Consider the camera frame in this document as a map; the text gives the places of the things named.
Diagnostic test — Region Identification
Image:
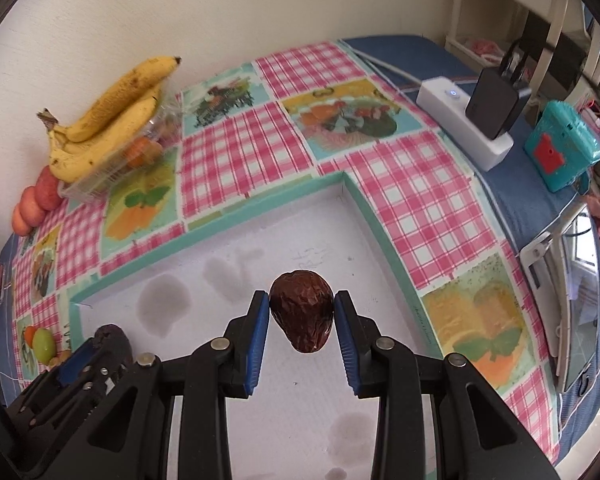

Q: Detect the white tray teal rim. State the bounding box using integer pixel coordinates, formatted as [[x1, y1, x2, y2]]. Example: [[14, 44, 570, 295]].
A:
[[68, 172, 429, 479]]

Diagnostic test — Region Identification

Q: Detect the white power strip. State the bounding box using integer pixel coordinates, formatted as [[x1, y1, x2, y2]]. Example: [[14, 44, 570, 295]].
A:
[[416, 77, 514, 171]]

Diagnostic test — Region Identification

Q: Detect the black power adapter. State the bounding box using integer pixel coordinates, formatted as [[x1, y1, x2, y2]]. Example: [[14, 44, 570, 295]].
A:
[[465, 67, 531, 140]]

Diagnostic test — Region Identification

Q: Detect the red apple right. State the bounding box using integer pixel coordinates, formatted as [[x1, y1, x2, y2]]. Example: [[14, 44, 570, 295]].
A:
[[34, 166, 62, 211]]

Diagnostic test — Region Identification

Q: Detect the teal toy camera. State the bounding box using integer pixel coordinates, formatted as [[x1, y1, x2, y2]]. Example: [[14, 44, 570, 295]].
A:
[[524, 101, 600, 193]]

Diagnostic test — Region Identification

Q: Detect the red apple left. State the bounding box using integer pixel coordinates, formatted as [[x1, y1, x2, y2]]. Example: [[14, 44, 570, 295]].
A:
[[12, 205, 32, 237]]

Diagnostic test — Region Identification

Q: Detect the tangerine in plastic tray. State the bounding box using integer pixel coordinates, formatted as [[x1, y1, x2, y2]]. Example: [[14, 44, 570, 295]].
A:
[[124, 136, 163, 169]]

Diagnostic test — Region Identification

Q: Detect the orange tangerine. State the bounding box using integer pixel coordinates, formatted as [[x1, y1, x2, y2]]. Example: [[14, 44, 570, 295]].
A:
[[23, 325, 38, 348]]

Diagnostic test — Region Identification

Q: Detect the small green mango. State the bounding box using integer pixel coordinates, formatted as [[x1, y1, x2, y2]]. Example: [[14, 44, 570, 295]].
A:
[[32, 328, 57, 365]]

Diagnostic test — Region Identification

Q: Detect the red apple middle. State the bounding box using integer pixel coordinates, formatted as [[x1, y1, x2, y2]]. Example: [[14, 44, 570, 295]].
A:
[[19, 186, 46, 228]]

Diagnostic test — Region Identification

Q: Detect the small brown longan right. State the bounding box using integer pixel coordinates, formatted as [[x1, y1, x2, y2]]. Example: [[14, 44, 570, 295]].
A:
[[47, 350, 72, 370]]

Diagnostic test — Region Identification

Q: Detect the dark brown date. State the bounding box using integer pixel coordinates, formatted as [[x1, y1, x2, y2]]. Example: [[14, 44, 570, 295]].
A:
[[268, 270, 335, 353]]

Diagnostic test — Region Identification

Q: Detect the white wooden shelf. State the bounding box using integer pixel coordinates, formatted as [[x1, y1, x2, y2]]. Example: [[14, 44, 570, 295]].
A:
[[444, 0, 600, 110]]

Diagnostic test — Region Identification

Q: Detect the clear plastic fruit tray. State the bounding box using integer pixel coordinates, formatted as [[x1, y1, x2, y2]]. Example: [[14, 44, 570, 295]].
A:
[[50, 91, 182, 203]]

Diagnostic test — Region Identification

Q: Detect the yellow banana bunch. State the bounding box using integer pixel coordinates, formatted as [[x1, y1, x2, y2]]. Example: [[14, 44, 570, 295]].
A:
[[38, 55, 181, 184]]

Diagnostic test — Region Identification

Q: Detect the pink checkered fruit tablecloth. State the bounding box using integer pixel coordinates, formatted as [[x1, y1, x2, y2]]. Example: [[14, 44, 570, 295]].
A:
[[8, 42, 559, 458]]

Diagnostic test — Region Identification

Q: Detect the red apple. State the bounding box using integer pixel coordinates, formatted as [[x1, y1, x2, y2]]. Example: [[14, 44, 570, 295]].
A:
[[34, 166, 62, 211], [12, 205, 32, 237], [19, 186, 46, 228]]

